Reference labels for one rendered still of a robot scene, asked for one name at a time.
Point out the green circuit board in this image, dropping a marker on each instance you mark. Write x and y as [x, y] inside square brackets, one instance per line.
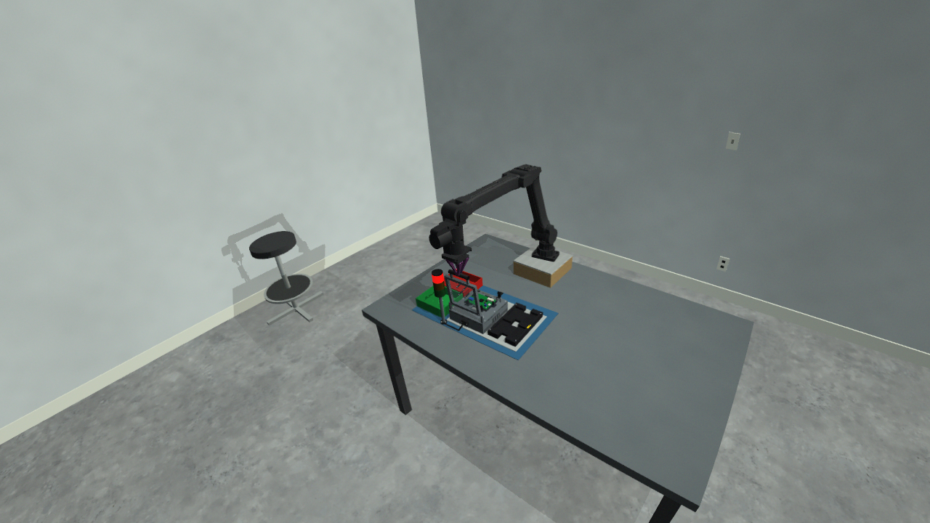
[485, 301]

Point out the red bin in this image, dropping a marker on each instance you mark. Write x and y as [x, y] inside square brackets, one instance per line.
[473, 279]

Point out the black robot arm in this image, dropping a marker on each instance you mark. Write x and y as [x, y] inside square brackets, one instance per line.
[454, 216]

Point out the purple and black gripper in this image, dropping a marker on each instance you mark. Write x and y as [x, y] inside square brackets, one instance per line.
[458, 256]

